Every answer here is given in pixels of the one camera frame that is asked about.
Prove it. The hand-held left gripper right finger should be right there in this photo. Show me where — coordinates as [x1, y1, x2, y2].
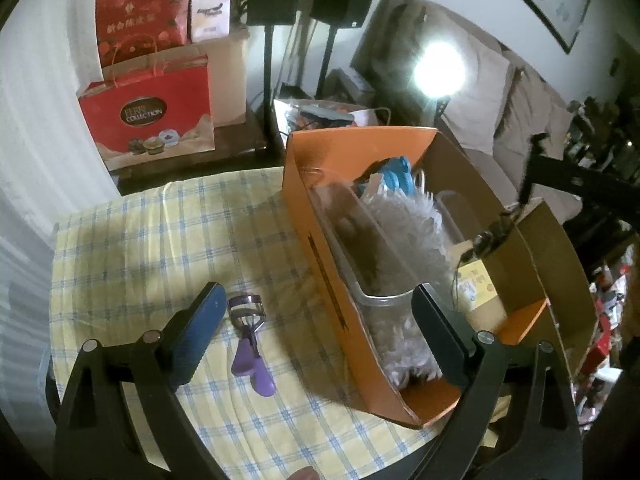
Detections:
[407, 284, 583, 480]

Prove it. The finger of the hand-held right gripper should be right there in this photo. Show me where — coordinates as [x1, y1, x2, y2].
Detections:
[519, 132, 591, 206]

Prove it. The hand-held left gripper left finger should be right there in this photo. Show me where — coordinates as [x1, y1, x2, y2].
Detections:
[52, 281, 227, 480]

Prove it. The yellow cardboard box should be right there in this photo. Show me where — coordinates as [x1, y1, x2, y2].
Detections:
[452, 245, 507, 332]

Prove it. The purple eyelash curler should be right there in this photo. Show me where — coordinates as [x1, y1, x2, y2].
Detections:
[227, 294, 277, 397]

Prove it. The clear plastic container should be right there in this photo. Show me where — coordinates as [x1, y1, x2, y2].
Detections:
[312, 180, 481, 396]

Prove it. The black charger cable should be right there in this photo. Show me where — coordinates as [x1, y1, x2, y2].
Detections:
[450, 212, 516, 306]

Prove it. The white fluffy duster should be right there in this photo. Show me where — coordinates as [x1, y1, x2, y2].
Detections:
[340, 191, 468, 391]

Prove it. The orange cardboard box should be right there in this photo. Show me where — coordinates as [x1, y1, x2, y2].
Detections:
[281, 126, 551, 430]

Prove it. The blue collapsible funnel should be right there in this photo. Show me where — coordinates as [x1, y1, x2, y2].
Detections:
[357, 156, 416, 198]

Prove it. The beige sofa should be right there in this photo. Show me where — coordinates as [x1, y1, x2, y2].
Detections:
[350, 0, 601, 221]

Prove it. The yellow plaid tablecloth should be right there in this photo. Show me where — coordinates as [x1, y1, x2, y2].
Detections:
[50, 167, 451, 480]

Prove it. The large beige cushion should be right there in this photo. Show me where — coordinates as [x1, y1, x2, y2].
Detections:
[447, 42, 518, 156]

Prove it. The bright small lamp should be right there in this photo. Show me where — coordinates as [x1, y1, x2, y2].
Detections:
[412, 40, 468, 121]

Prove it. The dark wooden low table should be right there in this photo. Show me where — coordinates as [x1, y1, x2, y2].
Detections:
[107, 120, 286, 196]

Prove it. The white curtain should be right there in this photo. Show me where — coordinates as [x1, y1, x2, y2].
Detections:
[0, 10, 121, 361]

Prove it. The red chocolate gift bag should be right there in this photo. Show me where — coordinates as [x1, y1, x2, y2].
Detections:
[77, 52, 217, 172]

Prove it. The silver shopping bag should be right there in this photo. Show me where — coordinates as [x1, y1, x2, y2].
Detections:
[272, 97, 391, 136]

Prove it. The black speaker stand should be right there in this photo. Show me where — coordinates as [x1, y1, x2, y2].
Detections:
[315, 25, 337, 101]
[260, 24, 278, 156]

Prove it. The tall brown cardboard box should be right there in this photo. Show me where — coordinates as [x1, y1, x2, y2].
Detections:
[202, 27, 251, 128]

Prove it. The red gift box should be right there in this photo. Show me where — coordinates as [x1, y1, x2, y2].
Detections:
[95, 0, 198, 68]

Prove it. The white pink box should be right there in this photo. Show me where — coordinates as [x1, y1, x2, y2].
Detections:
[189, 0, 232, 43]

